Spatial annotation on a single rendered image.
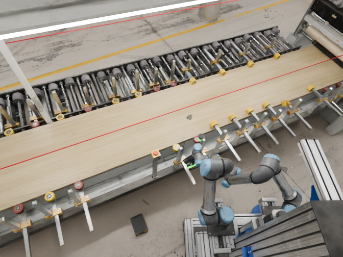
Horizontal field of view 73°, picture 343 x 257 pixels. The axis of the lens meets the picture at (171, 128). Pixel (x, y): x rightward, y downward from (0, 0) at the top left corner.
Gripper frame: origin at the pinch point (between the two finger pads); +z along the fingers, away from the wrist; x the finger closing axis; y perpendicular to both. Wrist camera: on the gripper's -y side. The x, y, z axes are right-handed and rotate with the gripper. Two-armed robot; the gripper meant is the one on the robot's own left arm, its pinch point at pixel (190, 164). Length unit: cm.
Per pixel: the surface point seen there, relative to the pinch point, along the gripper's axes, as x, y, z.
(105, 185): 25, -82, 30
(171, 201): -4, -14, 92
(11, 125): 118, -151, 7
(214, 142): 25, 52, 30
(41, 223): 11, -144, 22
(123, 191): 9, -67, 22
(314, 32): 111, 273, -16
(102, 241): -13, -107, 92
